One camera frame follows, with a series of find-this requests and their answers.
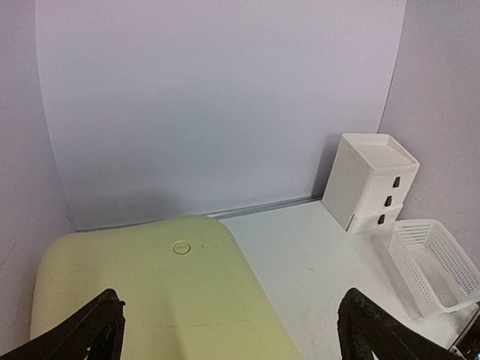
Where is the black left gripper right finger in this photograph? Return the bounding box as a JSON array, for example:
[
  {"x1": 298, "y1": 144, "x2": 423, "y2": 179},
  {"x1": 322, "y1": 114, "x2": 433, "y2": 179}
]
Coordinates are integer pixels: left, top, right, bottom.
[{"x1": 338, "y1": 288, "x2": 459, "y2": 359}]

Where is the white plastic mesh basket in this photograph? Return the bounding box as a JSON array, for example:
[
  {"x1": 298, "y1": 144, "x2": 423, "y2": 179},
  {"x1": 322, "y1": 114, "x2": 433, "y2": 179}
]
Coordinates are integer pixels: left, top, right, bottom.
[{"x1": 370, "y1": 219, "x2": 479, "y2": 319}]

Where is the pale green hard-shell suitcase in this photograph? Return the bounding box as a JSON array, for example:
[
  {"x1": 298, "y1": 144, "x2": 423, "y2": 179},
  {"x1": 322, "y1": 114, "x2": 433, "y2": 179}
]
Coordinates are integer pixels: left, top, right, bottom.
[{"x1": 30, "y1": 216, "x2": 299, "y2": 359}]

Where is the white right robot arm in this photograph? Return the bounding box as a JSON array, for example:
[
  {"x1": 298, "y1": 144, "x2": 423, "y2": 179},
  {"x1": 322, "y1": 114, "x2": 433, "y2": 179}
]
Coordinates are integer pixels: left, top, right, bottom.
[{"x1": 448, "y1": 302, "x2": 480, "y2": 360}]

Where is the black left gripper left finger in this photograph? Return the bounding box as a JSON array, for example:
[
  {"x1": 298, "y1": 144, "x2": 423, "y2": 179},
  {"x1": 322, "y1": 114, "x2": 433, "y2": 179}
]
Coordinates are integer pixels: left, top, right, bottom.
[{"x1": 1, "y1": 289, "x2": 125, "y2": 359}]

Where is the white three-drawer storage cabinet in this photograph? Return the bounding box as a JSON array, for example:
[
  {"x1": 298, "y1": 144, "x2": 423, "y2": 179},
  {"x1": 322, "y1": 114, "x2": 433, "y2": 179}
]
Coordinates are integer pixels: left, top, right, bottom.
[{"x1": 322, "y1": 133, "x2": 420, "y2": 234}]

